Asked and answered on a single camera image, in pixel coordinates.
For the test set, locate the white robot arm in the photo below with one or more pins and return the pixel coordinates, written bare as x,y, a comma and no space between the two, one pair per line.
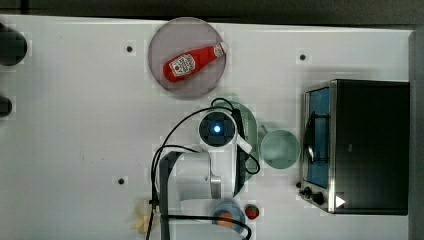
194,189

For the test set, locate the red plush ketchup bottle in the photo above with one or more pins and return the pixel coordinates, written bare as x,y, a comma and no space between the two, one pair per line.
183,66

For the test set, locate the green plastic cup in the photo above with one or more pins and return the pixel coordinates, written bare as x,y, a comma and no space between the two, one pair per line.
279,148

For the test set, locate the grey round plate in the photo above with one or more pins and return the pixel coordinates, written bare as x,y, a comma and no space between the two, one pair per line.
176,37

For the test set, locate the blue bowl with orange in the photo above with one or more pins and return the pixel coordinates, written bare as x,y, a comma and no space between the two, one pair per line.
229,213

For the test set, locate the red toy strawberry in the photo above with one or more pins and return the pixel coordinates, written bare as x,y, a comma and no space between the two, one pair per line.
251,211

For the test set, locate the peeled toy banana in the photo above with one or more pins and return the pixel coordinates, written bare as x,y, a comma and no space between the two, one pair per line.
143,213

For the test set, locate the silver blue toaster oven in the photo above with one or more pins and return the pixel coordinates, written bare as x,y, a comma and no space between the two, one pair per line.
355,147

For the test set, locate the small black cylinder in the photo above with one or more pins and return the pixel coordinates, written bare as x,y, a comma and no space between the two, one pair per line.
5,106

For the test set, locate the black round container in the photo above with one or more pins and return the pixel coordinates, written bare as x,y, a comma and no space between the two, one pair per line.
13,46

